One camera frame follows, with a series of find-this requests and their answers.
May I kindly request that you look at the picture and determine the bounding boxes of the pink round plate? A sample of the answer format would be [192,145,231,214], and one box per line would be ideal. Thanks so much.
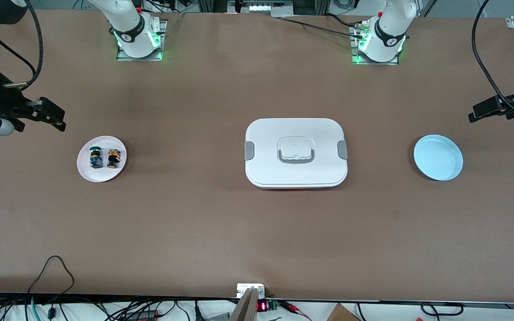
[77,136,128,183]

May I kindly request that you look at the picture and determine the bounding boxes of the aluminium frame structure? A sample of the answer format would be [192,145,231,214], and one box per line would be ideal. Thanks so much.
[197,0,331,17]

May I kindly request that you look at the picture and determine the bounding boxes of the red clip lead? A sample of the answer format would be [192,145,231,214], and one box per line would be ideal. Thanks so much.
[279,300,312,321]

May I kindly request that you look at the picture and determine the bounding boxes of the black looped table cable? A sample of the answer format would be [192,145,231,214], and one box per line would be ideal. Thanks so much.
[27,255,75,297]

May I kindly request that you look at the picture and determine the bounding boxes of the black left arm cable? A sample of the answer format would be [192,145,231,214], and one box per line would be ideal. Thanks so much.
[471,0,514,117]

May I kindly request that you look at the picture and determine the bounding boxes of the light blue round plate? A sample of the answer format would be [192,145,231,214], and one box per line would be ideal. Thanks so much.
[413,134,464,181]

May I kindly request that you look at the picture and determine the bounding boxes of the black oval cable loop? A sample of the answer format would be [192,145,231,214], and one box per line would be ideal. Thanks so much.
[420,302,464,317]

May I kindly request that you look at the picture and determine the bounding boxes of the brown cardboard box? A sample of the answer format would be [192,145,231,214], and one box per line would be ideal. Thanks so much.
[326,303,361,321]

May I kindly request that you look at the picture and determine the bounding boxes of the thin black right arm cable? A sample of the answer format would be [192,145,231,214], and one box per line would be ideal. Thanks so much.
[0,25,35,76]

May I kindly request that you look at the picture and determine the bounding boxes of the aluminium profile bar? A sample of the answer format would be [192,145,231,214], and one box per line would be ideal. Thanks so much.
[229,287,258,321]

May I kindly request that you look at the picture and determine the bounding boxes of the black cable to base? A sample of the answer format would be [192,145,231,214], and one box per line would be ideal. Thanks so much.
[279,13,365,39]

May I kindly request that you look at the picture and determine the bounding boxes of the small white mounting block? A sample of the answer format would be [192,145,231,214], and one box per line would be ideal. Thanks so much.
[236,283,266,298]

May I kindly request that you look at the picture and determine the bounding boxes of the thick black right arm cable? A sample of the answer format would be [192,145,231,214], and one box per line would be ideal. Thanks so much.
[4,0,44,87]

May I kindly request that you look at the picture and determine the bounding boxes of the white lunch box grey clips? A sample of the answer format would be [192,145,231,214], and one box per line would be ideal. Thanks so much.
[245,118,348,190]

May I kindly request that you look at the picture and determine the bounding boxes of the green push button switch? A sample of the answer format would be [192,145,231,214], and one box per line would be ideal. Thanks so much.
[89,145,103,169]

